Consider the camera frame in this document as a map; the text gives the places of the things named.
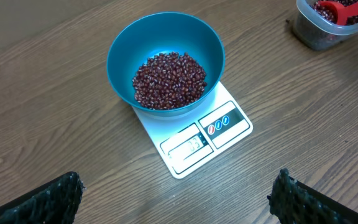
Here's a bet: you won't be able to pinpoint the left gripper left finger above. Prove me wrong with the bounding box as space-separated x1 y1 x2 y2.
0 171 85 224

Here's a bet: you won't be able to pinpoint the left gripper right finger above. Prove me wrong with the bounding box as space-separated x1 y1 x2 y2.
267 169 358 224

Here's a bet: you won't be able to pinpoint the red measuring scoop blue handle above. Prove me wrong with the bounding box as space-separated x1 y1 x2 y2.
328 2 358 23

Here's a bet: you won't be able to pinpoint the white digital kitchen scale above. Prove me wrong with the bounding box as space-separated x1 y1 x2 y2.
134 83 253 179

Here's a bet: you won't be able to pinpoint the red beans in bowl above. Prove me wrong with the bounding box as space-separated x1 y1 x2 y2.
132 52 208 110

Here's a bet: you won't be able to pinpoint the teal bowl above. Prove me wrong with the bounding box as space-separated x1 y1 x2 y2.
106 12 225 117

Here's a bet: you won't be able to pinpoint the clear plastic container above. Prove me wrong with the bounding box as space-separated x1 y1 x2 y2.
292 0 358 50

